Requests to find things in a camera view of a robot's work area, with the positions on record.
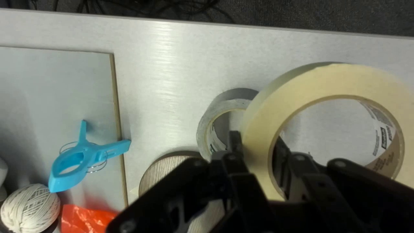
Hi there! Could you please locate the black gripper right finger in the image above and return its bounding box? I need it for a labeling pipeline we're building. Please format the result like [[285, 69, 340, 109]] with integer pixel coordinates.
[[271, 136, 300, 194]]

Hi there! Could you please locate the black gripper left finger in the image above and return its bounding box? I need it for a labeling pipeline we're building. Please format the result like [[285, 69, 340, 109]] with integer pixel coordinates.
[[223, 129, 244, 164]]

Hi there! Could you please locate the grey duct tape roll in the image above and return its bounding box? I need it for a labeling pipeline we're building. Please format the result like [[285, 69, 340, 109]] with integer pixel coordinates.
[[195, 87, 261, 164]]

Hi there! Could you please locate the beige masking tape roll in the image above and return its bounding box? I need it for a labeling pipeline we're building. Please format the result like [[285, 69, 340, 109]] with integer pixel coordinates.
[[239, 61, 414, 203]]

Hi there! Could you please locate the blue plastic spring clamp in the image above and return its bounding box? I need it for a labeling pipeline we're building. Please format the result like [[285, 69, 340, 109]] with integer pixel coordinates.
[[46, 118, 133, 194]]

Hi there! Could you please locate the orange plastic bag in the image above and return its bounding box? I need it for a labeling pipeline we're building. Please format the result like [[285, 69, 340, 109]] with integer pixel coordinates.
[[58, 203, 121, 233]]

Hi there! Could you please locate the white string ball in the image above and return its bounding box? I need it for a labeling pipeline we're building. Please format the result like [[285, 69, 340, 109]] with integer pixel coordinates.
[[0, 182, 62, 233]]

